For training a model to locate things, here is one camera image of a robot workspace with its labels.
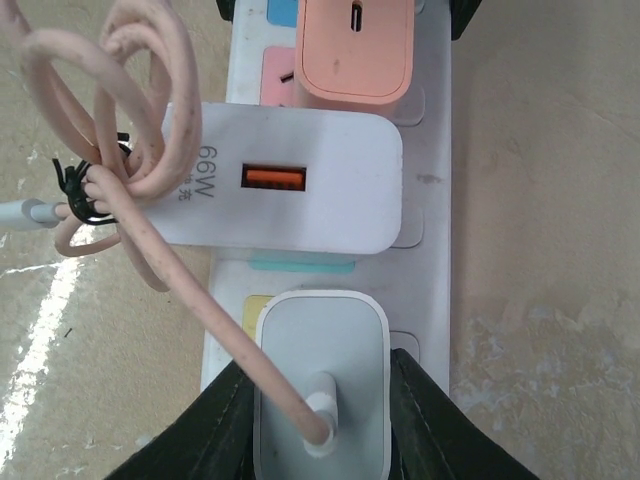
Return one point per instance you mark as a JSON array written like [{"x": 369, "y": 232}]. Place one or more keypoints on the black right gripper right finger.
[{"x": 431, "y": 436}]

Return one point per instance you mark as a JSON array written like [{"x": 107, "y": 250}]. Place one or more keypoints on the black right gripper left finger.
[{"x": 211, "y": 439}]

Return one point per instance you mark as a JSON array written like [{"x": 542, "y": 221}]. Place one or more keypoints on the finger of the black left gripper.
[
  {"x": 226, "y": 9},
  {"x": 461, "y": 12}
]

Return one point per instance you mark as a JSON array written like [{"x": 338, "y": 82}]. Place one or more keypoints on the small white round charger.
[{"x": 333, "y": 346}]

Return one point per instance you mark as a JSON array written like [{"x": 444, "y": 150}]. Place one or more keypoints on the white power strip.
[{"x": 411, "y": 280}]

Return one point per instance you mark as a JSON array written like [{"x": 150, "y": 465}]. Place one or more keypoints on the pink rectangular adapter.
[{"x": 353, "y": 55}]

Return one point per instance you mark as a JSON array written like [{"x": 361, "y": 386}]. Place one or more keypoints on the white usb charger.
[{"x": 288, "y": 179}]

